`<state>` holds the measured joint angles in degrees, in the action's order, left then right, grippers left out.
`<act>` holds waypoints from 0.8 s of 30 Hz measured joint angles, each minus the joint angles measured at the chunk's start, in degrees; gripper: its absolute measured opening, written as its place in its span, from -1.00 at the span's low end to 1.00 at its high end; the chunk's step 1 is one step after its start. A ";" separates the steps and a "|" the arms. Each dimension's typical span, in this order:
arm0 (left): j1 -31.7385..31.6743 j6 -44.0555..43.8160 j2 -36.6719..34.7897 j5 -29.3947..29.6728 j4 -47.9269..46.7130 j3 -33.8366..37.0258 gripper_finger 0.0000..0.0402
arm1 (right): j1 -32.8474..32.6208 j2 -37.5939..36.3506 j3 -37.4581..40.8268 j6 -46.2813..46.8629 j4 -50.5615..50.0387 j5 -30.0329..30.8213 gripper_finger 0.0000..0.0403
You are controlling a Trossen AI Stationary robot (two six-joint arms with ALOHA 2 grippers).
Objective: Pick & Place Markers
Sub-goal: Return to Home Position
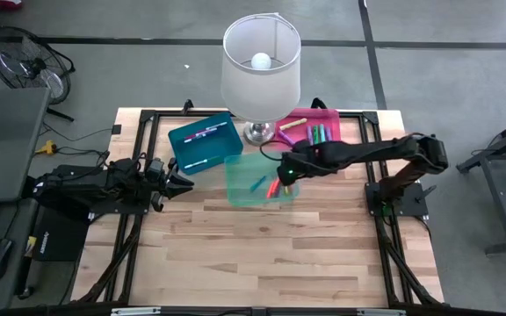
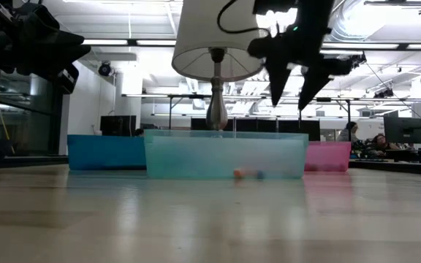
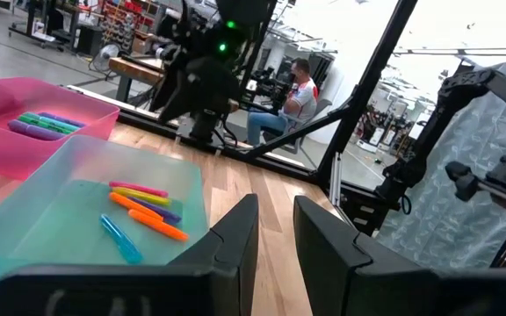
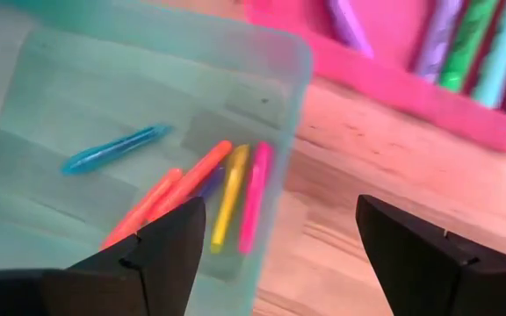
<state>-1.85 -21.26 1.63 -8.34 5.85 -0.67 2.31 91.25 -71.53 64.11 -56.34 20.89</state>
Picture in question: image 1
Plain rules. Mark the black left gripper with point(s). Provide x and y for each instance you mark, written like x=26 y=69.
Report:
x=158 y=193

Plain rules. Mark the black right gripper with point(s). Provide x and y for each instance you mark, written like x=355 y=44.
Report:
x=299 y=160

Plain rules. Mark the purple highlighter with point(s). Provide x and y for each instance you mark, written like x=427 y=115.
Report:
x=285 y=137

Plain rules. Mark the blue marker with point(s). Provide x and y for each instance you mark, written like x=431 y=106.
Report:
x=201 y=162

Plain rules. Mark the teal highlighter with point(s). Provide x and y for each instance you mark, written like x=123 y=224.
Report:
x=322 y=133
x=258 y=183

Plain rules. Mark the light green highlighter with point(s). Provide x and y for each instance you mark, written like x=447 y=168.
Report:
x=292 y=124

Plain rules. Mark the magenta capped white marker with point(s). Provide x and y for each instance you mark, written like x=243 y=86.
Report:
x=198 y=134

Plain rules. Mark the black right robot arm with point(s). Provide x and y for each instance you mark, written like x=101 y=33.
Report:
x=367 y=151

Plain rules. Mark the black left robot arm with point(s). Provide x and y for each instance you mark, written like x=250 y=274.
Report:
x=81 y=184

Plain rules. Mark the yellow highlighter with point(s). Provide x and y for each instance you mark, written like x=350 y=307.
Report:
x=286 y=191

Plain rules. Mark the red orange marker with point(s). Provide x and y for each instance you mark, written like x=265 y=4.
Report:
x=275 y=188

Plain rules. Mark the pink plastic bin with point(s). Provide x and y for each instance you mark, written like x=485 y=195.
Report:
x=310 y=118

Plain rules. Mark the blue plastic bin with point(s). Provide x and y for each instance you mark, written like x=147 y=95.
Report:
x=209 y=151

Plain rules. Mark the black table clamp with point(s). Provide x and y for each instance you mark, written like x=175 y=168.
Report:
x=188 y=104
x=319 y=103

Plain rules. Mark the translucent green plastic bin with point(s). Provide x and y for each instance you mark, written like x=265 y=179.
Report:
x=244 y=193

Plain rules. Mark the white shade table lamp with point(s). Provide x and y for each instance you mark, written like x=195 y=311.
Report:
x=259 y=92

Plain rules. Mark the black mini computer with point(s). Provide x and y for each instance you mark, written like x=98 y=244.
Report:
x=59 y=237

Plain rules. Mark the yellow power plug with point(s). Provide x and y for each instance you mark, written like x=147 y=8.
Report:
x=48 y=148

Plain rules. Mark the tilted computer monitor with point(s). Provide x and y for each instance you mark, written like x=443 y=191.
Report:
x=7 y=145

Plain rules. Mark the black floor fan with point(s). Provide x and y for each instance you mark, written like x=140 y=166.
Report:
x=29 y=66

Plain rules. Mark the black metal stand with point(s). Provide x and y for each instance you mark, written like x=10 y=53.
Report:
x=496 y=206

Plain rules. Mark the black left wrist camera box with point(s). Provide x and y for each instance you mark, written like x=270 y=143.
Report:
x=155 y=169

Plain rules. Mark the black table frame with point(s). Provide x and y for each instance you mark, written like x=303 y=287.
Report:
x=139 y=136

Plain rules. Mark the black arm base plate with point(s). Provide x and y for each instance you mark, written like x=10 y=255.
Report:
x=112 y=208
x=406 y=202

